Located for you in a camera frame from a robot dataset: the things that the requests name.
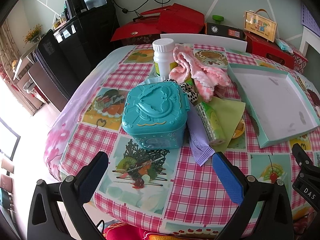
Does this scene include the red gift bags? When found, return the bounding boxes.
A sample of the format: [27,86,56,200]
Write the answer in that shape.
[111,3,204,46]

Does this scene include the white shelf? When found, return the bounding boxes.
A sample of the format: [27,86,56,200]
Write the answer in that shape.
[299,26,320,56]

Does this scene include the light green cloth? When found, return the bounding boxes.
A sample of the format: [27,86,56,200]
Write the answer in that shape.
[208,97,246,153]

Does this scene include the red cardboard box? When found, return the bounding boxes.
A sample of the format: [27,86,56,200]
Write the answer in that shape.
[244,31,295,69]

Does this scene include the white pill bottle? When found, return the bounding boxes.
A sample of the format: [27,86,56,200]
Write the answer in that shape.
[152,38,177,79]

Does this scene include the pink knitted cloth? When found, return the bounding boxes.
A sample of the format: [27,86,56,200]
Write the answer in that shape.
[169,44,232,102]

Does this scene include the yellow children's gift case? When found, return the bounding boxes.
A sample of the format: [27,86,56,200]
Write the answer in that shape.
[244,9,277,42]

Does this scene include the black cabinet with monitor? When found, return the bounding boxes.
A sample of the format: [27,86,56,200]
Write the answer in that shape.
[34,0,119,100]

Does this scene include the purple perforated basket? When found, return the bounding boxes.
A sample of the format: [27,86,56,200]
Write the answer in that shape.
[301,3,320,36]

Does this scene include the yellow flower bouquet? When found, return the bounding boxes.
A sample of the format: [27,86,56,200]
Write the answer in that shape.
[24,24,42,44]

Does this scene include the blue wet wipes pack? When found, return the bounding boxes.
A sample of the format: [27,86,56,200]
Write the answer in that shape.
[275,38,293,54]

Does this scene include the teal plastic toy case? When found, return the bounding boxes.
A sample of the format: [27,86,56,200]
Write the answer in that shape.
[121,81,190,150]

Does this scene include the teal cardboard tray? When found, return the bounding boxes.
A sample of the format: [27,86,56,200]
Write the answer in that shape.
[227,63,319,148]

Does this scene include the black pump box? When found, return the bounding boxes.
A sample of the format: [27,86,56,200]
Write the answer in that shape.
[205,22,246,41]

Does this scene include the leopard print scrunchie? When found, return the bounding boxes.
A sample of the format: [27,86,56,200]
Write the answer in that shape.
[162,79,198,108]

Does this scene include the green tissue pack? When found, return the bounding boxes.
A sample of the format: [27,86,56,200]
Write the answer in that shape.
[195,102,226,146]

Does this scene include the white foam board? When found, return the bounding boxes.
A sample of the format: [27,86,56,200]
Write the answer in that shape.
[160,33,247,52]

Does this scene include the checkered fruit print tablecloth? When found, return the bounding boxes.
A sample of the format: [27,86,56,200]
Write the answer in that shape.
[44,45,319,235]

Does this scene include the purple cartoon packet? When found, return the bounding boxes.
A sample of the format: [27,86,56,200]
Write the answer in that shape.
[187,105,215,166]

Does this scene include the patterned red gift box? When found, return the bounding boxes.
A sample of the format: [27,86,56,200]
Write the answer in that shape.
[291,47,308,74]

